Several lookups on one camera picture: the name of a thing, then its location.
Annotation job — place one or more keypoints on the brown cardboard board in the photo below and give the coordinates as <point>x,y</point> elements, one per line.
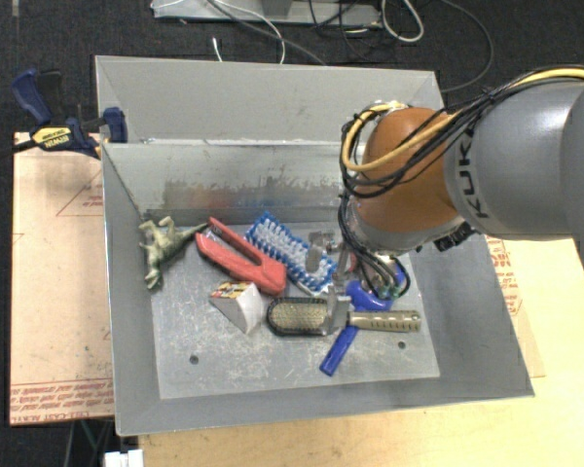
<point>58,280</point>

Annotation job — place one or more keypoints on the blue and white brush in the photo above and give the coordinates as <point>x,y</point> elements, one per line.
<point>280,243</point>

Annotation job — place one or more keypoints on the white wedge packet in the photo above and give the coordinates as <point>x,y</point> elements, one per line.
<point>243,309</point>

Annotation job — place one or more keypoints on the grey metal bin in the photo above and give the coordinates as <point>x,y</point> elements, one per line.
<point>253,358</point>

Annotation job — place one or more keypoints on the green toy dinosaur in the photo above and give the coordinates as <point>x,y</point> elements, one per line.
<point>163,247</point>

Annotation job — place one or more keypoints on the red stapler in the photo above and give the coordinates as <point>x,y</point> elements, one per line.
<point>243,261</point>

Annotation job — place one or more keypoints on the blue curved tube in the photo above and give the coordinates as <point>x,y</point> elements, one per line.
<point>338,353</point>

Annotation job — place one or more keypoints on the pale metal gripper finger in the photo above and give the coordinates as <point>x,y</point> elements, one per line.
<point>332,315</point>
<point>346,314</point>

